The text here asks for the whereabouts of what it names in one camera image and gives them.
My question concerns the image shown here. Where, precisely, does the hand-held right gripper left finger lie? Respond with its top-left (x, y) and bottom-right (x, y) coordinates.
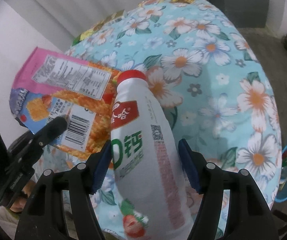
top-left (14, 139), bottom-right (112, 240)

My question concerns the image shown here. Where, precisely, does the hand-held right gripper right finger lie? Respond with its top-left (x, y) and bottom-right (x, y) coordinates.
top-left (178, 138), bottom-right (274, 240)

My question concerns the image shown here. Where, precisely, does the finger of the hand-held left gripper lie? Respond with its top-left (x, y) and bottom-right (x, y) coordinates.
top-left (33, 116), bottom-right (68, 147)

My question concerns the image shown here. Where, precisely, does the pink snack packet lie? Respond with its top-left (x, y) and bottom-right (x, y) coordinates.
top-left (10, 46), bottom-right (120, 159)

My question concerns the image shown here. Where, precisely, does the white drink bottle red cap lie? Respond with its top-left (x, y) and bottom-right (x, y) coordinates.
top-left (110, 70), bottom-right (194, 240)

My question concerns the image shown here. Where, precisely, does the floral light blue quilt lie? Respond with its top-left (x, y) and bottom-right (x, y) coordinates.
top-left (0, 0), bottom-right (283, 235)

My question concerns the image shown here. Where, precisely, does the yellow green snack packet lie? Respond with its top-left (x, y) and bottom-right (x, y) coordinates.
top-left (73, 26), bottom-right (101, 46)

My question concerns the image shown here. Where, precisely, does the grey cabinet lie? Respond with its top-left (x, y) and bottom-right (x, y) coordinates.
top-left (204, 0), bottom-right (270, 28)

